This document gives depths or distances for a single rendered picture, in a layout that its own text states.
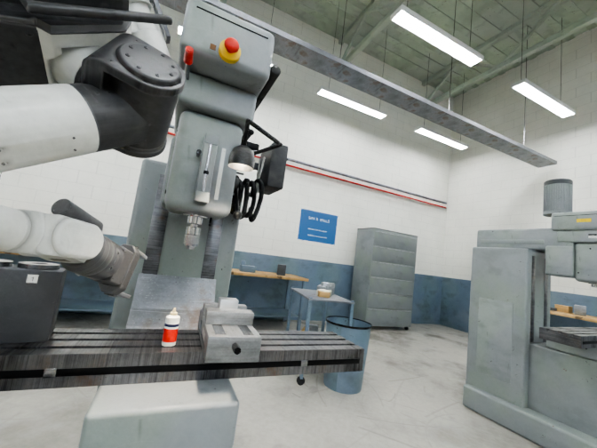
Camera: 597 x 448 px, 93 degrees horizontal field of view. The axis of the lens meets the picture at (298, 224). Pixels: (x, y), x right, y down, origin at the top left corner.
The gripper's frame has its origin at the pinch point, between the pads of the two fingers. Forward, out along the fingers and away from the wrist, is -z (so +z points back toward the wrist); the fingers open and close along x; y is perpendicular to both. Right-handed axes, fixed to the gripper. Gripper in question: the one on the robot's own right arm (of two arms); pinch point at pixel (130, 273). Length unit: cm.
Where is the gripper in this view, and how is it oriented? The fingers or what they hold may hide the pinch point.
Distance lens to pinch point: 85.4
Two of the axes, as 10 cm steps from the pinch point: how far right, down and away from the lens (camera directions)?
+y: -9.8, -1.6, 0.7
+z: 0.1, -4.2, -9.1
